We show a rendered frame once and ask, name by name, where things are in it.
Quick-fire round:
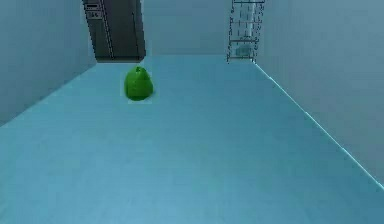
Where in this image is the grey wire shelf rack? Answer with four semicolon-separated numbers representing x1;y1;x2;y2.
226;0;266;64

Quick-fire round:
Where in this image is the green rounded bag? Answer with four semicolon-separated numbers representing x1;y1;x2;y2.
123;65;155;102

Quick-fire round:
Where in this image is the dark grey fridge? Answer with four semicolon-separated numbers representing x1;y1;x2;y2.
82;0;147;63

